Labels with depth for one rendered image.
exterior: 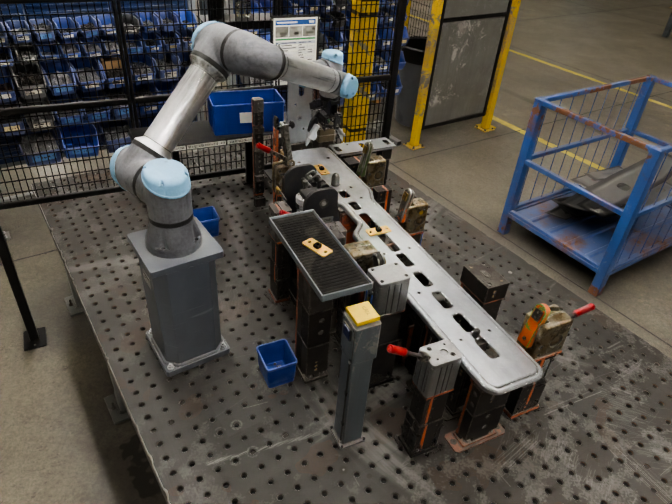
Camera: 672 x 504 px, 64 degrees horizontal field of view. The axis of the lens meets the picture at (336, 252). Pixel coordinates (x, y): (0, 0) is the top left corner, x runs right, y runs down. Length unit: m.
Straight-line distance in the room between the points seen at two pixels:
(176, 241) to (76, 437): 1.30
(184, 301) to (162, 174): 0.37
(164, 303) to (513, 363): 0.95
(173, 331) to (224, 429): 0.31
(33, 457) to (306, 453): 1.35
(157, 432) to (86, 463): 0.90
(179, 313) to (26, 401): 1.31
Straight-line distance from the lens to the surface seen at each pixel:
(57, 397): 2.76
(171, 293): 1.56
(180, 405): 1.68
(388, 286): 1.44
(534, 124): 3.55
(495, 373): 1.42
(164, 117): 1.58
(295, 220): 1.55
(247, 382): 1.71
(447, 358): 1.33
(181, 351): 1.72
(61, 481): 2.49
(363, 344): 1.28
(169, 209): 1.46
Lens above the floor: 1.99
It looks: 36 degrees down
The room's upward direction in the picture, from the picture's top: 5 degrees clockwise
